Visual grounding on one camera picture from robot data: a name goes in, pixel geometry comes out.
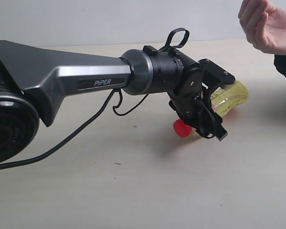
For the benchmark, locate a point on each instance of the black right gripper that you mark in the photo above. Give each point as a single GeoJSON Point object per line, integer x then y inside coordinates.
{"type": "Point", "coordinates": [192, 97]}

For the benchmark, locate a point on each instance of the yellow bottle red cap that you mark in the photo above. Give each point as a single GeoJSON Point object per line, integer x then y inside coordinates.
{"type": "Point", "coordinates": [222, 101]}

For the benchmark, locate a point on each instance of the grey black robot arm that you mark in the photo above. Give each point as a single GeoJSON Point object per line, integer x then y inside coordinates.
{"type": "Point", "coordinates": [35, 81]}

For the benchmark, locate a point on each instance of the person's open bare hand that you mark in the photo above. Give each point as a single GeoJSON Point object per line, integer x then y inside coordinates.
{"type": "Point", "coordinates": [264, 25]}

